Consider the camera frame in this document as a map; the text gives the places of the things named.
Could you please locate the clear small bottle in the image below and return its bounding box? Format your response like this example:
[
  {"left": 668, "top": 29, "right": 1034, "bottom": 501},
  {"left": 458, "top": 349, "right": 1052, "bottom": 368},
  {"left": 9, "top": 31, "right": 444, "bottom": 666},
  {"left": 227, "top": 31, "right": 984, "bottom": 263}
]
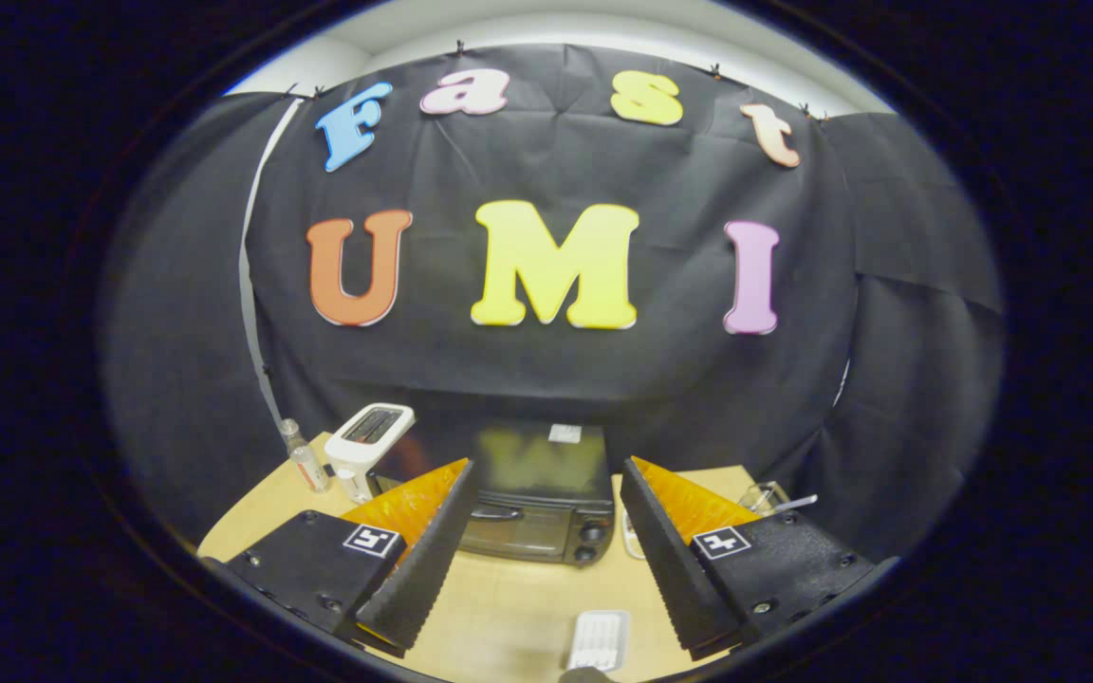
[{"left": 279, "top": 418, "right": 331, "bottom": 494}]

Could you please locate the metal wire utensil holder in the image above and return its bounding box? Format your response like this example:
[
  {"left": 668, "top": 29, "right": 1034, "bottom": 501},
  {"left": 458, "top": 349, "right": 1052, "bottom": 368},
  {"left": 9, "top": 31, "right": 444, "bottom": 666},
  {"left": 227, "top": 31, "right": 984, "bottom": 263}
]
[{"left": 738, "top": 481, "right": 792, "bottom": 518}]

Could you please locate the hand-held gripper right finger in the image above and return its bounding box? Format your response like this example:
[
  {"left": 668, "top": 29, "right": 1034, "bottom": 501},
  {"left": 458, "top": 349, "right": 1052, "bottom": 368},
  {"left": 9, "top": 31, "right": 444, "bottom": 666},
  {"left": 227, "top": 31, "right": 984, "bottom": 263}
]
[{"left": 620, "top": 456, "right": 880, "bottom": 662}]

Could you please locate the white rectangular tray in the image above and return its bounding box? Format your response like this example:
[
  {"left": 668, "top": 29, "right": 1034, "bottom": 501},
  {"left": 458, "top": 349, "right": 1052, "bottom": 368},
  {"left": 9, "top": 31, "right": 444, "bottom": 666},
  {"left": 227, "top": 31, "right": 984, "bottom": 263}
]
[{"left": 565, "top": 609, "right": 631, "bottom": 673}]

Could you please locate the white bread toaster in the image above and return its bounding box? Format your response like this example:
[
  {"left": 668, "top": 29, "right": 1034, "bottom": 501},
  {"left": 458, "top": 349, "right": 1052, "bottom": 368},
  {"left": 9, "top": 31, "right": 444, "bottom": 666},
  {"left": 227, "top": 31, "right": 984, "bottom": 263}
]
[{"left": 324, "top": 402, "right": 417, "bottom": 504}]

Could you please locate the black toaster oven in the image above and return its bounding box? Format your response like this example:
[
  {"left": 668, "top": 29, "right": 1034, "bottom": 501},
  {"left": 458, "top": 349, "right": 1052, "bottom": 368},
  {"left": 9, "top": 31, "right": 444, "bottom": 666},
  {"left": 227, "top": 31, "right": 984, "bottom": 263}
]
[{"left": 371, "top": 422, "right": 616, "bottom": 567}]

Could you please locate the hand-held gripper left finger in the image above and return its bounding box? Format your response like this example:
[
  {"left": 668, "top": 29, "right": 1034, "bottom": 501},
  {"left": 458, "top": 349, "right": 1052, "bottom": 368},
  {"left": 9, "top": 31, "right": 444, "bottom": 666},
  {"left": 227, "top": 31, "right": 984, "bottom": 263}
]
[{"left": 224, "top": 458, "right": 476, "bottom": 658}]

